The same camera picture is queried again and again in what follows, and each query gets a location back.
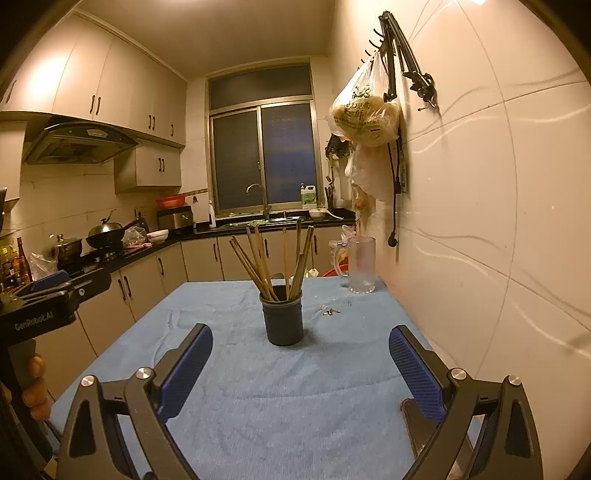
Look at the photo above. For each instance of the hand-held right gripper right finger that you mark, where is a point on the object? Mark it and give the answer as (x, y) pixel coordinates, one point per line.
(415, 374)

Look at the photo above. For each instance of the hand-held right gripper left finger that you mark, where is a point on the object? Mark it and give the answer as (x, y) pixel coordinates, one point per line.
(184, 369)

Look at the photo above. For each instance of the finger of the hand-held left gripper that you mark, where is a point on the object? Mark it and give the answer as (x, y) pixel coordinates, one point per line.
(90, 286)
(48, 280)

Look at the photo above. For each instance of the dark grey utensil holder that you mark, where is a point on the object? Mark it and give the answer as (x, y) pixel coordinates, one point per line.
(281, 318)

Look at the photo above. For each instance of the bunch of wooden chopsticks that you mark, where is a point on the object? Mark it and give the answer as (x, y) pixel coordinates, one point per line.
(258, 267)

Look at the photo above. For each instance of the person's left hand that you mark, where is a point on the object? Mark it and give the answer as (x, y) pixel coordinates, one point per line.
(36, 387)

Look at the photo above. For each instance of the crumpled plastic bag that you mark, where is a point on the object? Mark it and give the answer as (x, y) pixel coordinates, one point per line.
(44, 264)

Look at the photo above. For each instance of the steel cooking pot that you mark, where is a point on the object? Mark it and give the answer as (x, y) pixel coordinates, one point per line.
(67, 249)

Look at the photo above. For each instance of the row of sauce bottles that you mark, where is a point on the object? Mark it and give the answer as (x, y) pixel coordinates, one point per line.
(14, 263)

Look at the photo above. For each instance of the black wok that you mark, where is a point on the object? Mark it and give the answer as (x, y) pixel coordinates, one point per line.
(111, 237)

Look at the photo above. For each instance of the white bowl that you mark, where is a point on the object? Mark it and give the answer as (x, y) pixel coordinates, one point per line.
(158, 236)

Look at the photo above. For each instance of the blue tablecloth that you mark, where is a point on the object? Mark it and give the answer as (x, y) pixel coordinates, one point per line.
(277, 383)

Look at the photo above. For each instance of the small metal keys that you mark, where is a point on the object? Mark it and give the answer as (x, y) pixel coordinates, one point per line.
(331, 310)

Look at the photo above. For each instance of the silver kitchen appliance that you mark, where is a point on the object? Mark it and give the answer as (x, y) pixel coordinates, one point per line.
(175, 219)

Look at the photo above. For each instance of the red plastic basin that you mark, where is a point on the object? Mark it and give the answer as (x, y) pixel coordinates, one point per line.
(171, 201)

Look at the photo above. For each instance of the clear glass mug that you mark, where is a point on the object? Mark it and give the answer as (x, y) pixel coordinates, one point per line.
(360, 267)

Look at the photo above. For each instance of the black kitchen countertop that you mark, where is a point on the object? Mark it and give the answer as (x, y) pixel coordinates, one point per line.
(207, 232)

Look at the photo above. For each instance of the red plastic basket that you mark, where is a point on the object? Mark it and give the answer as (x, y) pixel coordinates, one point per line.
(332, 273)

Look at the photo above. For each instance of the white slim bottle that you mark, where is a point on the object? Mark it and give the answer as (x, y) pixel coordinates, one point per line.
(213, 216)

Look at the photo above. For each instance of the black range hood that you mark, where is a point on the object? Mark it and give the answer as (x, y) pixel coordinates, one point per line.
(78, 141)

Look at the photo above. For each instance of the green dishcloth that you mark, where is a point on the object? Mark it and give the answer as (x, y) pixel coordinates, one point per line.
(256, 223)

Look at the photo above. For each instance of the metal sink faucet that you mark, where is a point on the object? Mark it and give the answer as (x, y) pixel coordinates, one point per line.
(258, 198)

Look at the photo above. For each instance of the small white dish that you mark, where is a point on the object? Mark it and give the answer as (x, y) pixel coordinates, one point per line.
(316, 213)

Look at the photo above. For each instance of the dark knife holder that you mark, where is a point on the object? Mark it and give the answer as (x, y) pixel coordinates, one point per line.
(329, 197)

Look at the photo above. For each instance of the upper kitchen cabinets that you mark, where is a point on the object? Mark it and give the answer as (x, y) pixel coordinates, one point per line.
(115, 83)

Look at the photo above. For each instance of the green label detergent jug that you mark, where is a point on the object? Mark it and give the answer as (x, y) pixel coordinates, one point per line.
(308, 196)

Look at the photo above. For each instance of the clear hanging plastic bags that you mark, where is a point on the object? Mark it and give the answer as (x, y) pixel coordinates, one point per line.
(371, 170)

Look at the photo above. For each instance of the kitchen window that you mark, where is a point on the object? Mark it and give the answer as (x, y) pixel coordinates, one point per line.
(263, 152)

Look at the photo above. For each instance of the hanging bag of noodles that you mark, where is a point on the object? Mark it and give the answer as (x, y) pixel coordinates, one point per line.
(364, 115)

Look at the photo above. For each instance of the black wall hook rack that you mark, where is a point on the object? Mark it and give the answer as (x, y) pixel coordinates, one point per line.
(371, 39)

